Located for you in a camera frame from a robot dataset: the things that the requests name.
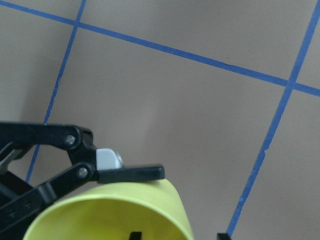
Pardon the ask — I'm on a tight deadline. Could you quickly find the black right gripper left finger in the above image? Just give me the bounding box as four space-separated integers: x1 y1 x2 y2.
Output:
129 231 142 240

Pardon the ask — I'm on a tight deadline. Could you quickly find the yellow plastic cup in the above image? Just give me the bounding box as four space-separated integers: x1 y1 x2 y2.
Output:
23 179 194 240

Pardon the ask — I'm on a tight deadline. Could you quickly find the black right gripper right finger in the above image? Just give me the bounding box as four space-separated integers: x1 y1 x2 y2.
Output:
216 232 232 240

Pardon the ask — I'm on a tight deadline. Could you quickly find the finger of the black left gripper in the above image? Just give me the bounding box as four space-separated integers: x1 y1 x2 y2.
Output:
0 121 165 234

